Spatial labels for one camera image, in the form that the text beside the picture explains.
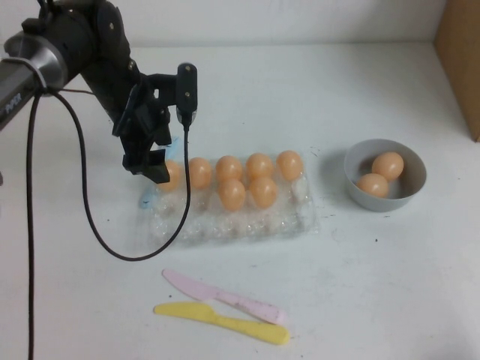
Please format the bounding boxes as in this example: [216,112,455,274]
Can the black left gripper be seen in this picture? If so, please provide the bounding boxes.
[111,71,178,185]

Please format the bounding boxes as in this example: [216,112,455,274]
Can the pink plastic knife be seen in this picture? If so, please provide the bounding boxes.
[161,268,289,326]

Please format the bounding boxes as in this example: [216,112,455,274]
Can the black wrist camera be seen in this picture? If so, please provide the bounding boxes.
[175,63,199,125]

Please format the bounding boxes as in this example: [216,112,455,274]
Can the white cable tie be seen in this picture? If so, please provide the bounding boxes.
[7,55,50,95]

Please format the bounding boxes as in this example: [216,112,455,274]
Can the clear plastic egg carton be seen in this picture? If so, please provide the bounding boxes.
[136,149,322,251]

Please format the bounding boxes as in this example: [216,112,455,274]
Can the yellow plastic knife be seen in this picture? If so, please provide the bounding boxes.
[153,301,291,345]

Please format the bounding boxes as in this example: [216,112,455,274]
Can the grey round bowl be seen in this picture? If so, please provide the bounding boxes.
[343,139,428,213]

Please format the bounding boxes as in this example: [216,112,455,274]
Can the orange plastic egg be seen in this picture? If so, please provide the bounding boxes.
[371,151,405,183]
[276,150,304,182]
[215,155,244,183]
[355,172,390,199]
[159,160,185,192]
[217,178,247,211]
[249,176,279,210]
[185,157,213,190]
[245,152,274,180]

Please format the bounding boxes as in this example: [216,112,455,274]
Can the black camera cable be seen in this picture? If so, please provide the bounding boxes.
[25,88,192,360]

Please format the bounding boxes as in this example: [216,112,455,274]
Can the brown cardboard box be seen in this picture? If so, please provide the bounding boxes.
[434,0,480,143]

